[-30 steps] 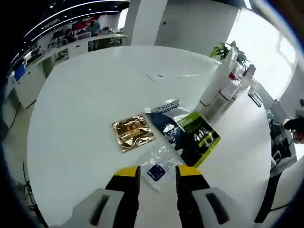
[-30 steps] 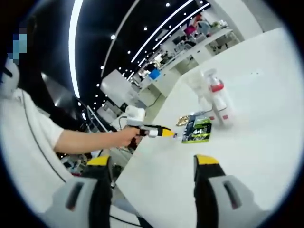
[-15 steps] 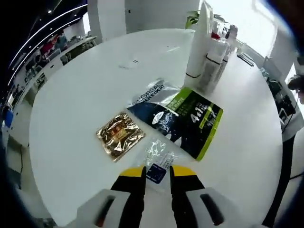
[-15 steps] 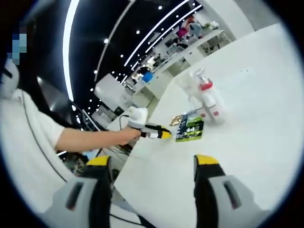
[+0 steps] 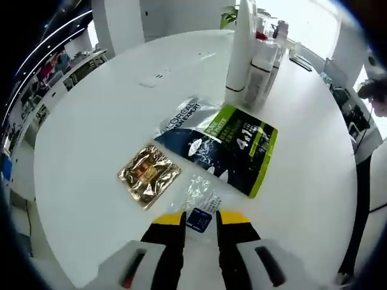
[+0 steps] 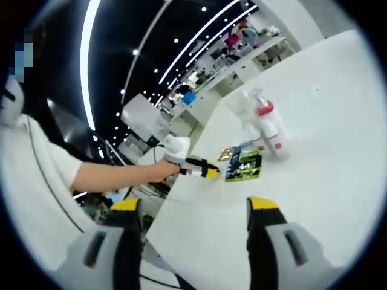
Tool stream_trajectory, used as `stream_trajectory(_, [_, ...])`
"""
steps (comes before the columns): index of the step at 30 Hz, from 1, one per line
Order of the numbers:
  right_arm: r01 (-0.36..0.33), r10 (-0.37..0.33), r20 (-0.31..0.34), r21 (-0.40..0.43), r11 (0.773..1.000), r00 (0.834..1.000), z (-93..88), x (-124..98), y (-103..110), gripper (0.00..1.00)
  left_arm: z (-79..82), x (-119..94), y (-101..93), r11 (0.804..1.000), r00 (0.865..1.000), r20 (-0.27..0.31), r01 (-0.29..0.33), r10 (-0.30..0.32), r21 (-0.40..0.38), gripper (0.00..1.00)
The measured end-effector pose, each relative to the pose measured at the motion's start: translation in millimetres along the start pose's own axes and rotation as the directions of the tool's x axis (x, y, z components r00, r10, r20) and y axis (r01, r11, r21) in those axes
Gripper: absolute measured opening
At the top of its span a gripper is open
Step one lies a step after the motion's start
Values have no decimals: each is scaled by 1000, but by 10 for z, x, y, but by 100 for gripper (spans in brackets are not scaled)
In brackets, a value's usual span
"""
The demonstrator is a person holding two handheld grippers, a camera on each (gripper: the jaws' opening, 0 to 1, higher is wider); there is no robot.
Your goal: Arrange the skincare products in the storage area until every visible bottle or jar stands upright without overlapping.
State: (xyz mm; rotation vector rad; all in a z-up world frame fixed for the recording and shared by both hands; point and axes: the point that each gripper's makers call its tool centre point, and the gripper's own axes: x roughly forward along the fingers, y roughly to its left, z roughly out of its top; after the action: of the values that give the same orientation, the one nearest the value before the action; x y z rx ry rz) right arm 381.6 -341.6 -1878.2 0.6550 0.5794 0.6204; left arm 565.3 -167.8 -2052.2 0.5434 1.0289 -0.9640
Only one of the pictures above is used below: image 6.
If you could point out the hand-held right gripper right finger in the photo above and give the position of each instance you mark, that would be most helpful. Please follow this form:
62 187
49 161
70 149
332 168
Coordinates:
272 247

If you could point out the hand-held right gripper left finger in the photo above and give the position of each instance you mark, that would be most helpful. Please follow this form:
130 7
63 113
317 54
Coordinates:
116 247

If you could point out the green black printed packet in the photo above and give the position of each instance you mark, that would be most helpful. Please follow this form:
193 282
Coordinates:
243 166

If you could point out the red-banded white skincare bottle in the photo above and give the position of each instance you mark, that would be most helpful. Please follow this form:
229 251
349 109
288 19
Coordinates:
264 110

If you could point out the long ceiling light strip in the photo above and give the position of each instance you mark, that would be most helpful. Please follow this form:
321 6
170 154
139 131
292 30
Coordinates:
84 75

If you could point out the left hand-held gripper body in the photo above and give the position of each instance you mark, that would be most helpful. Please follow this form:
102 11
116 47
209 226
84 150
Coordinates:
178 148

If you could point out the white chest device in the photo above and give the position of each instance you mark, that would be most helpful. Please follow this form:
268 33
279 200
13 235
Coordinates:
12 102

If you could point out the blue storage box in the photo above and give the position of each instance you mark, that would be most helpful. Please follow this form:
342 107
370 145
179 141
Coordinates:
189 99

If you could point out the white skincare bottle text label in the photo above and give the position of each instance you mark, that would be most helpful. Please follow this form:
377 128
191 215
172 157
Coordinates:
254 133

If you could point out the person's left hand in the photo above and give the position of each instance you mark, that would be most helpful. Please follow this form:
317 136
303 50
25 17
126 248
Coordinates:
164 172

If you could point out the long white office desk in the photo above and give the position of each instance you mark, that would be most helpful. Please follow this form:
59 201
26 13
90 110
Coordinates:
251 59

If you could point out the person in white shirt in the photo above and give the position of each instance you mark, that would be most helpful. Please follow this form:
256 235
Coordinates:
30 187

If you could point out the magenta office chair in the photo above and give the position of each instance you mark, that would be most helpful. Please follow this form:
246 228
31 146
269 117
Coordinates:
232 40

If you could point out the small gold foil packet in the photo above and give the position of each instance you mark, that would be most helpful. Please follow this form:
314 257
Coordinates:
226 154

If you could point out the white skincare bottle red square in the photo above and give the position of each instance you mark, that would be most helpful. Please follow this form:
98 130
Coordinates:
279 142

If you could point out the white skincare tube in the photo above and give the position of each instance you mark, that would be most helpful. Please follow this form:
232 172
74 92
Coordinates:
242 111

